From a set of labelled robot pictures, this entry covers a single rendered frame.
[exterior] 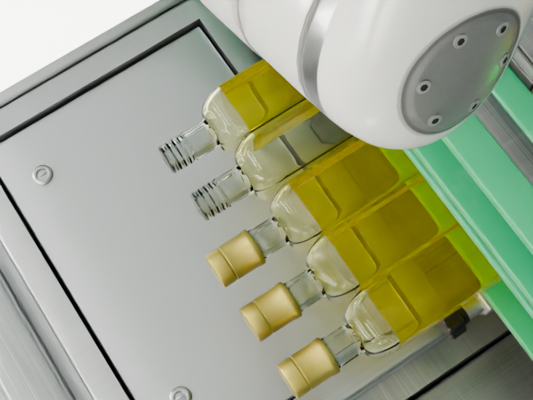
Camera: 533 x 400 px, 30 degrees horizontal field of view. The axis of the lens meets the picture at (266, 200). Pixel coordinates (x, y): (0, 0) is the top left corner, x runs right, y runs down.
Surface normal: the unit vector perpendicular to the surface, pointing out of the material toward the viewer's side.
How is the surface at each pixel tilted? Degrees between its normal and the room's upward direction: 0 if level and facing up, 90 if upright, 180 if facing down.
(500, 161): 90
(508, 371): 90
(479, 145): 90
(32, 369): 90
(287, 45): 20
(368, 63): 53
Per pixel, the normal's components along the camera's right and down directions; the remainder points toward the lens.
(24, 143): -0.04, -0.33
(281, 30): -0.82, 0.36
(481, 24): 0.54, 0.60
